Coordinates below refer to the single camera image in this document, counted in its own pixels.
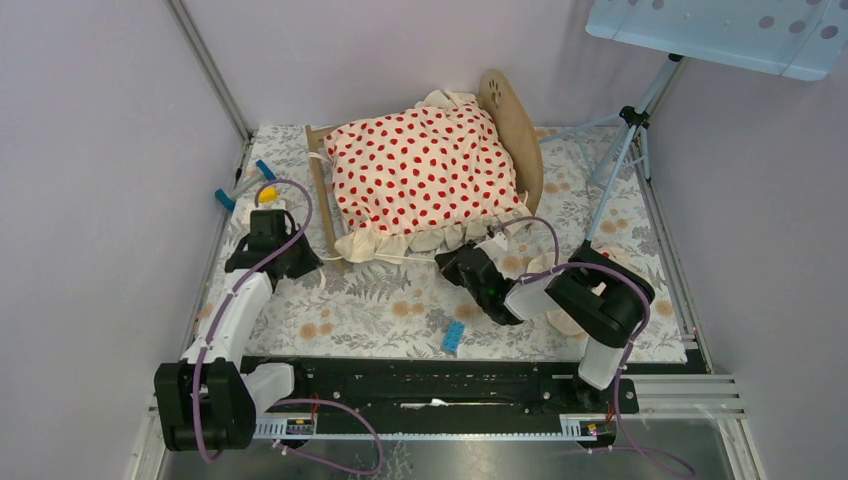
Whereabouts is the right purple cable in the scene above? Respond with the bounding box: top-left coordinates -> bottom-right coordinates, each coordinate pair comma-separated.
490,216 -> 697,478

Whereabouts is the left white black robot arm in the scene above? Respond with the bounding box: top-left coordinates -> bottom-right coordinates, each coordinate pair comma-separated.
154,209 -> 322,459

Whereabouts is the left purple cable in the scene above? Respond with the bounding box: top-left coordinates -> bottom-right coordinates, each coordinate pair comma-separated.
192,178 -> 386,477

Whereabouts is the beige wooden toy block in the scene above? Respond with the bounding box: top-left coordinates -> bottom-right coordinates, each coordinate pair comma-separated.
241,205 -> 262,224

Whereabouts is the yellow toy block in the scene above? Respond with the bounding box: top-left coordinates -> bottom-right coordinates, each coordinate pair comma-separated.
257,186 -> 279,204

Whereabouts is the cream tie string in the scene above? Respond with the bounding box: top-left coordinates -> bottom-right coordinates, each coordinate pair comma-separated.
316,250 -> 439,265

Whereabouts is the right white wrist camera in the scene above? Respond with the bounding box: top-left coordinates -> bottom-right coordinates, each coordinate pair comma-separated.
475,230 -> 509,260

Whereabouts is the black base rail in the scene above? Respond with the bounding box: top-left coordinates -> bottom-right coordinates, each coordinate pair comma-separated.
242,356 -> 707,443

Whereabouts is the blue toy brick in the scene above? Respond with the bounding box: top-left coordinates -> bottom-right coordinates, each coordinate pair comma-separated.
441,320 -> 465,355

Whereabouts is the light blue perforated tray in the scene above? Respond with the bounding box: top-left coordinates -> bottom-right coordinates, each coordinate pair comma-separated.
586,0 -> 847,81

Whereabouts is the small strawberry print pillow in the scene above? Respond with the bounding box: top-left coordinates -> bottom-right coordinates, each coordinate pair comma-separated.
526,243 -> 647,337

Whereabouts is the large strawberry print cushion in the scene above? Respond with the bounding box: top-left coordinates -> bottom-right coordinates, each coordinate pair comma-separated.
323,91 -> 530,263

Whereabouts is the purple cable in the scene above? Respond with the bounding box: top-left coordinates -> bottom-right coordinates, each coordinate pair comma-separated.
192,178 -> 386,477
490,216 -> 697,478

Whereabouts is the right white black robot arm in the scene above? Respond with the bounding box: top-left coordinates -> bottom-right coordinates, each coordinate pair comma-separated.
435,243 -> 655,412

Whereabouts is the floral table mat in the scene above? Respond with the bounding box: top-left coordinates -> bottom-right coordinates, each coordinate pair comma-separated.
246,127 -> 692,363

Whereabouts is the grey tripod stand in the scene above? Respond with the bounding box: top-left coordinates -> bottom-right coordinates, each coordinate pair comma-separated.
540,53 -> 684,246

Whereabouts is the wooden pet bed frame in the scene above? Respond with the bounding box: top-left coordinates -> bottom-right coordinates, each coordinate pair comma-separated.
306,69 -> 544,263

